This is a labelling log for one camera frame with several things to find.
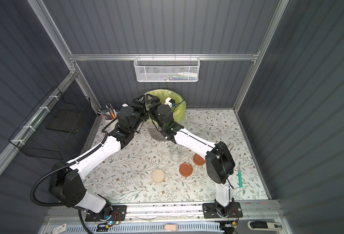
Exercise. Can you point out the beige jar lid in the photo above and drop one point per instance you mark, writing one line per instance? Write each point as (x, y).
(158, 176)

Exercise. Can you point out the black wire side basket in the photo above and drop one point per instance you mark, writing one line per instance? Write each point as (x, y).
(60, 129)

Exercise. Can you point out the pens in cup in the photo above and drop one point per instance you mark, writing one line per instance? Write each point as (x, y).
(108, 113)

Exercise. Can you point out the white tube in basket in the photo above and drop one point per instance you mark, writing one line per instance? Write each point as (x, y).
(190, 75)

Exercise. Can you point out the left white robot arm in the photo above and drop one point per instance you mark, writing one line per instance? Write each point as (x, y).
(66, 184)

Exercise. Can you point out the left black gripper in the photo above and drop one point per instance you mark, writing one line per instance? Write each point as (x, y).
(139, 102)

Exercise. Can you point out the grey bin with green bag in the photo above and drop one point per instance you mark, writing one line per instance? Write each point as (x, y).
(168, 133)

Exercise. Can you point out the green pen on table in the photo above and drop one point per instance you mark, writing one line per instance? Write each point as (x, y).
(239, 177)

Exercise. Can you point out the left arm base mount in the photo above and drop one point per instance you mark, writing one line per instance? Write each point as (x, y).
(115, 213)

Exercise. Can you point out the small beige object on table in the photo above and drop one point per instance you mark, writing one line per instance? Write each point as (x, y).
(230, 147)

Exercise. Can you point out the white wire wall basket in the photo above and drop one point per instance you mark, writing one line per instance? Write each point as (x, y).
(165, 70)

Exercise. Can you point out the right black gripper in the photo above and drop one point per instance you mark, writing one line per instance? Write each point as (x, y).
(155, 103)

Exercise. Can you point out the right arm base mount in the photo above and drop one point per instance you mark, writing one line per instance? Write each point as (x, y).
(215, 210)

